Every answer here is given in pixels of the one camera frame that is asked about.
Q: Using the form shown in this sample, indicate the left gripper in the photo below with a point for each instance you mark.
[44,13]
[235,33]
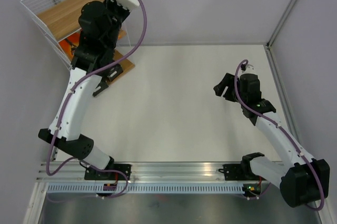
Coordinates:
[110,2]

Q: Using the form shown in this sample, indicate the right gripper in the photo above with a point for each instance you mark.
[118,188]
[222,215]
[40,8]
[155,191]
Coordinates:
[228,80]

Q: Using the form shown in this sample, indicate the orange razor box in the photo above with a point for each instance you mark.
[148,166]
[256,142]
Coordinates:
[70,44]

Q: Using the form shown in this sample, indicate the black green razor box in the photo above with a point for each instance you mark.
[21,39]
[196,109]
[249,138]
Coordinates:
[102,86]
[114,72]

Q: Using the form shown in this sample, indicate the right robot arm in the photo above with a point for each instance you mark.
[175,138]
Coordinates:
[301,178]

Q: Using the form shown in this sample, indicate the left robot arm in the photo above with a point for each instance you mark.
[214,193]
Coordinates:
[65,130]

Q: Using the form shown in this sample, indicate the top wooden shelf board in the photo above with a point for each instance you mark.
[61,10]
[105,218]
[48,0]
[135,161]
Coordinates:
[62,19]

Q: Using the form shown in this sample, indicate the bottom wooden shelf board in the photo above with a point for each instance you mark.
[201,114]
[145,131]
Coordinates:
[126,65]

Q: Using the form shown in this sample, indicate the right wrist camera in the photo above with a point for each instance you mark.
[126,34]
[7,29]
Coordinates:
[247,69]

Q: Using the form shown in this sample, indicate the white wire shelf rack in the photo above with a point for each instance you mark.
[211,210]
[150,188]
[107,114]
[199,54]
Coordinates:
[33,8]

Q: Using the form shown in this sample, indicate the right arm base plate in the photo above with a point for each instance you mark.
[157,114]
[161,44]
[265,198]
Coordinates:
[233,172]

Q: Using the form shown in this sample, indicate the aluminium rail frame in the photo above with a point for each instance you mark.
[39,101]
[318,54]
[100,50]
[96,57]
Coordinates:
[149,172]

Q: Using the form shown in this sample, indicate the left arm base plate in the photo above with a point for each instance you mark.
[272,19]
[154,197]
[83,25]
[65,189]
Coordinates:
[121,172]

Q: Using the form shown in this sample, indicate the white slotted cable duct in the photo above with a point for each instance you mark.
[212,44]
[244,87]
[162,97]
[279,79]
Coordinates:
[152,188]

